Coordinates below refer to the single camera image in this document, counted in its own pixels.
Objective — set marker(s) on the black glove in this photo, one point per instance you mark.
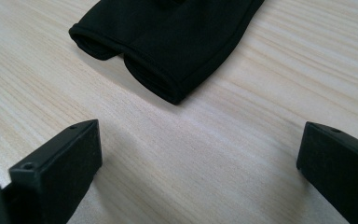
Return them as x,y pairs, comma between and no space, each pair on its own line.
180,40

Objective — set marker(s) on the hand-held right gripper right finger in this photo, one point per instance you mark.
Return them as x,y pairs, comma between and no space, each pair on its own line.
341,171

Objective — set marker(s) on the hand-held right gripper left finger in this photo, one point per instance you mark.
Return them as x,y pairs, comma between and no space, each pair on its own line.
59,174

